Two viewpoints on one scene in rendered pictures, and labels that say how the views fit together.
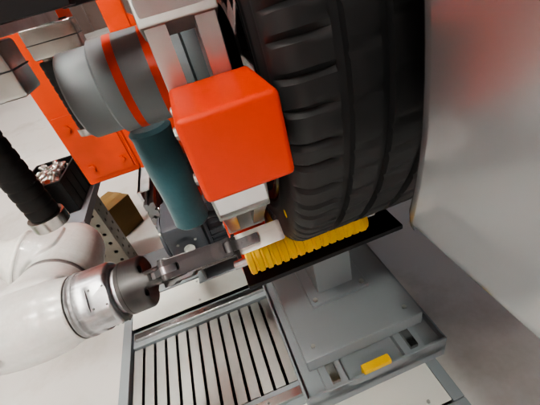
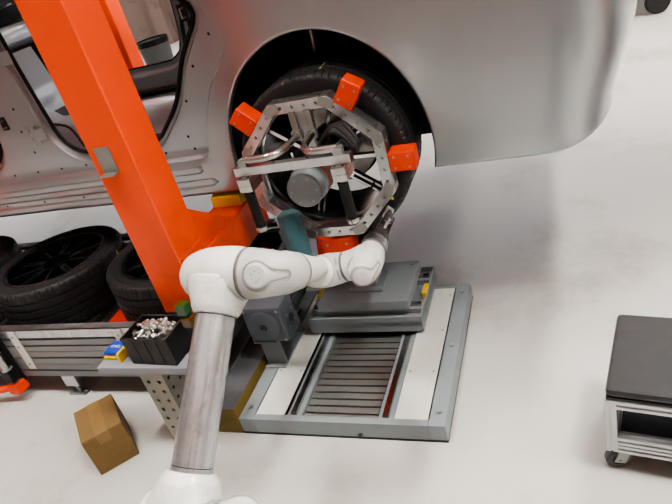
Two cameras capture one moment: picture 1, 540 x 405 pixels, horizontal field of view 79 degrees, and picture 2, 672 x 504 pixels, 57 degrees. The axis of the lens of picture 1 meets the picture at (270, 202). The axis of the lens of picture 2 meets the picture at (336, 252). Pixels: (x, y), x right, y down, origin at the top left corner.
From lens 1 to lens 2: 2.05 m
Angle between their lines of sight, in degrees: 48
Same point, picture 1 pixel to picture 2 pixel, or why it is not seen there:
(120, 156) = not seen: hidden behind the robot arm
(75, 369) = (266, 481)
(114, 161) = not seen: hidden behind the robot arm
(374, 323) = (410, 275)
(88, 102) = (323, 184)
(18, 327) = (376, 249)
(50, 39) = (255, 179)
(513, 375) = (460, 277)
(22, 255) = (329, 258)
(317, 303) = (382, 287)
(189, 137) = (413, 153)
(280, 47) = (405, 137)
